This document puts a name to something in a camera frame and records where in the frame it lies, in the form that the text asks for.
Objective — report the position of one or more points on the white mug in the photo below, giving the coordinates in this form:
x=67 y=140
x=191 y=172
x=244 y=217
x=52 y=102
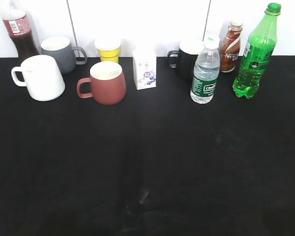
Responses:
x=41 y=76

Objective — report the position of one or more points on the green soda bottle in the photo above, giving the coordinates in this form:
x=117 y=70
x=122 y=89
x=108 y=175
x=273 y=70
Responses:
x=257 y=53

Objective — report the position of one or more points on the yellow paper cup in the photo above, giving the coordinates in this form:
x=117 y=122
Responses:
x=108 y=48

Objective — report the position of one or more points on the cola bottle red label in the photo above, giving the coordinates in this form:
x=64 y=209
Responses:
x=19 y=28

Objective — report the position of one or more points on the red mug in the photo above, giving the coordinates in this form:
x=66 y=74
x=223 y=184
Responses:
x=107 y=83

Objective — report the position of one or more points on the white milk carton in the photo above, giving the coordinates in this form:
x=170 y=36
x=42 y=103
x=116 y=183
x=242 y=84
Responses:
x=144 y=68

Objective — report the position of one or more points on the black mug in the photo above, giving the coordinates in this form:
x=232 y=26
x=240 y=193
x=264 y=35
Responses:
x=183 y=59

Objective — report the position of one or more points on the clear water bottle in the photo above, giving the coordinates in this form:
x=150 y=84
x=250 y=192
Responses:
x=206 y=71

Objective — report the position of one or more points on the brown coffee bottle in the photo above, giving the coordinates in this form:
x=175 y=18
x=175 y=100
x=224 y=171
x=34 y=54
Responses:
x=230 y=46

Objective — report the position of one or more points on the grey mug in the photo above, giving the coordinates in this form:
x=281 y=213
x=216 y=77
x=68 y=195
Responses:
x=60 y=48

